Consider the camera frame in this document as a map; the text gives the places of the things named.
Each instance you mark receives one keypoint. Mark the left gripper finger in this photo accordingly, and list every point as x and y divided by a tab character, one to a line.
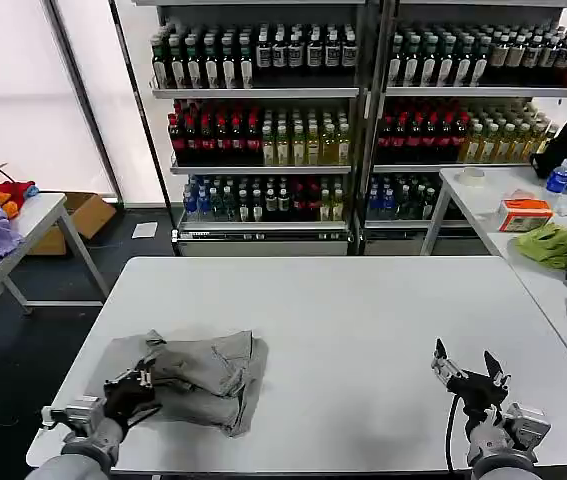
144	378
120	376

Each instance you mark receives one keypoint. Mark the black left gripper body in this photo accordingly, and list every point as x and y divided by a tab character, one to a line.
125	397

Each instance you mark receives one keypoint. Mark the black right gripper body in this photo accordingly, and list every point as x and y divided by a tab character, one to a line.
478	392

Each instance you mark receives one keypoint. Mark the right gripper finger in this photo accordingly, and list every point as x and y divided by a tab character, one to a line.
444	362
495	372

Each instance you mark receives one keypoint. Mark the grey printed t-shirt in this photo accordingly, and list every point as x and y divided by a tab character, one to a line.
203	370

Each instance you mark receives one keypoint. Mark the green cloth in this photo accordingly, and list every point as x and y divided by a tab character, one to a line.
548	245

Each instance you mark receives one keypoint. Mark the white paper sheet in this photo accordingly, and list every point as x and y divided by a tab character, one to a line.
145	230

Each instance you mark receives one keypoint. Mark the white desk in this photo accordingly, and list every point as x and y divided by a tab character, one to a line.
478	210

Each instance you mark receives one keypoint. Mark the orange tissue box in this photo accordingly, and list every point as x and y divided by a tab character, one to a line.
525	215

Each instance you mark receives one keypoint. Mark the brown cardboard box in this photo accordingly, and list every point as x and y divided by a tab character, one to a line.
90	212

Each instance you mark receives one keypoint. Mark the white side table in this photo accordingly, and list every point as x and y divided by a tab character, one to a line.
38	215

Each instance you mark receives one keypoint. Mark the white tape roll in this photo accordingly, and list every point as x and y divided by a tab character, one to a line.
470	176

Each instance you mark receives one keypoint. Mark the orange cloth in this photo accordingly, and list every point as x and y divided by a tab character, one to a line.
9	207

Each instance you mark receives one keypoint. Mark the blue water bottle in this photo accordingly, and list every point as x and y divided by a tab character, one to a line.
559	180

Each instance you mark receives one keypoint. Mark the red cloth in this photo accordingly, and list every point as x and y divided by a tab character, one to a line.
15	192

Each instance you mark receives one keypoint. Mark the shelf with dark bottles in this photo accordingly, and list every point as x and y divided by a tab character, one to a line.
263	125
463	125

